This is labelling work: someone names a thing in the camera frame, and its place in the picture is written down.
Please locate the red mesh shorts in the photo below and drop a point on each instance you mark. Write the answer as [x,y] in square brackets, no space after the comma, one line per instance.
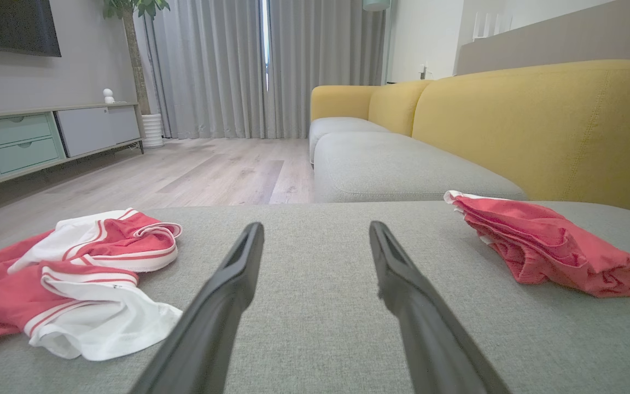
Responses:
[555,246]

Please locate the grey pleated curtain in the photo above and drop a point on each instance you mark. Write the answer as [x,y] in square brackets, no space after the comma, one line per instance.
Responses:
[211,65]

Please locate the white ribbed plant pot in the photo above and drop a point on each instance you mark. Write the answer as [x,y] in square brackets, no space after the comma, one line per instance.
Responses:
[152,131]

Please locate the short yellow sofa back cushion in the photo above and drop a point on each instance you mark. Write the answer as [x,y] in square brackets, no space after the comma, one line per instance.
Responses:
[397,106]

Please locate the grey fabric sofa chaise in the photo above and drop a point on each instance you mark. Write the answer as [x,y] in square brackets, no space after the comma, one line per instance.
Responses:
[320,328]

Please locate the white ornament on partition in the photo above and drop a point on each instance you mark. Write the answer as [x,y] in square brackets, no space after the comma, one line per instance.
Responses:
[490,24]

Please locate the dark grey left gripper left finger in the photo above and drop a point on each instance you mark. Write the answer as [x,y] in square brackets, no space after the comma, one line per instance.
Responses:
[211,328]

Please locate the grey and mint TV cabinet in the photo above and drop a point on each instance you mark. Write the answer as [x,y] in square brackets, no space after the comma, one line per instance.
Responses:
[91,128]

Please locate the large grey sofa seat cushion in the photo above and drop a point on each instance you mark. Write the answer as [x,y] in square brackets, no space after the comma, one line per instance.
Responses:
[391,169]

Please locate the green potted tree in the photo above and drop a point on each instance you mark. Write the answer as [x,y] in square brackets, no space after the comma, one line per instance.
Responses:
[134,54]

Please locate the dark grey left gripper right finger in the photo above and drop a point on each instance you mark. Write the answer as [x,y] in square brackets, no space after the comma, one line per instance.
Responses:
[430,339]

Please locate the mint green floor lamp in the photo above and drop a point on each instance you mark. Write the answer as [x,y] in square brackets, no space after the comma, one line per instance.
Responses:
[375,4]

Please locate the small grey sofa seat cushion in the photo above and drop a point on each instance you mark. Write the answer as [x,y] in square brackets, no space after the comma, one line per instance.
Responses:
[337,126]

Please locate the black wall television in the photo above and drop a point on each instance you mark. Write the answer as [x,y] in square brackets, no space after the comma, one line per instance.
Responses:
[9,24]

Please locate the small white round figurine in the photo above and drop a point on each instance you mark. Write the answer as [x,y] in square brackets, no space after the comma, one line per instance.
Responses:
[108,96]

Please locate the taupe partition behind sofa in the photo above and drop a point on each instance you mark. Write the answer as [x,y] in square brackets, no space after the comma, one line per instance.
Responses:
[566,38]

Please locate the long yellow sofa back cushion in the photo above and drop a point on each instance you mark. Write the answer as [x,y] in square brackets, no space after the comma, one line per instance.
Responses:
[539,126]

